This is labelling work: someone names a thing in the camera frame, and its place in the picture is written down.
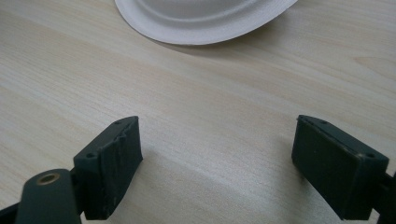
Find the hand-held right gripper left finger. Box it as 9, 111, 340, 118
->
73, 115, 144, 221

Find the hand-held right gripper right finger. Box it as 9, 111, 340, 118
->
290, 114, 390, 221

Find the white paper plate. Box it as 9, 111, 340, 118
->
114, 0, 299, 47

